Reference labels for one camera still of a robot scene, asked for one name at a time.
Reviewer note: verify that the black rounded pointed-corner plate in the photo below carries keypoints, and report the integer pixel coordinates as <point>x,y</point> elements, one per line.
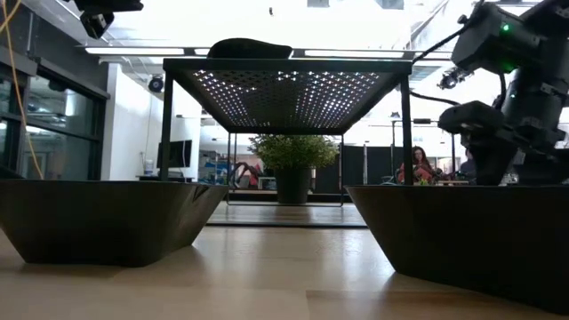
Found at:
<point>249,49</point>

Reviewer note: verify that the potted green artificial plant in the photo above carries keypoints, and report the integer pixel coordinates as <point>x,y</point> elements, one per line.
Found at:
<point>293,153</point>

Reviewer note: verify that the black partition panel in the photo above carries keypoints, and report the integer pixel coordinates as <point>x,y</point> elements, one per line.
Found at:
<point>355,169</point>

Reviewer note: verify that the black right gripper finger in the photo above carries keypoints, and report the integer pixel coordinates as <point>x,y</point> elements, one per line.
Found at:
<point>544,171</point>
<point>489,162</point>

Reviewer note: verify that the glossy black wavy square plate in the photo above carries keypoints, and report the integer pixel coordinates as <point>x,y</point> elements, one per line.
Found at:
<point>102,222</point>
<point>467,240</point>

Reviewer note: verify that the person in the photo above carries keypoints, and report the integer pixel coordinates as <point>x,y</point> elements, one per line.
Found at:
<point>418,166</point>
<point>467,168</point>

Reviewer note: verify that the red black background machine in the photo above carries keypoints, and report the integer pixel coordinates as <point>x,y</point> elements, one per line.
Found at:
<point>243,174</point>

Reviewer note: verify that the black perforated metal riser shelf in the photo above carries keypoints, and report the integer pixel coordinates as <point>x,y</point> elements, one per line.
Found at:
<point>284,65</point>

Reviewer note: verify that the black computer monitor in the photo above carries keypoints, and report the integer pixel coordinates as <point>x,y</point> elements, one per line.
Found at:
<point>174,153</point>

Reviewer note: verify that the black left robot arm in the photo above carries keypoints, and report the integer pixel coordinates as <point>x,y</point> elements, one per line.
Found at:
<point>109,5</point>

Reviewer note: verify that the round black wall speaker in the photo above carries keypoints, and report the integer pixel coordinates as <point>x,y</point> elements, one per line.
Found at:
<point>155,83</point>

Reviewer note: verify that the ceiling light strip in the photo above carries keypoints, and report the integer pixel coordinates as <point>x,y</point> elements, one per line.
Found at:
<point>353,53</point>
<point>133,51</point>

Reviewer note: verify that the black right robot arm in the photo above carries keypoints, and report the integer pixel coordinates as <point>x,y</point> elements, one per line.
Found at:
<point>493,42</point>

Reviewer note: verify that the white bottle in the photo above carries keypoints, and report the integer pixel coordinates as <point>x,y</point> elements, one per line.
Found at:
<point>149,167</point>

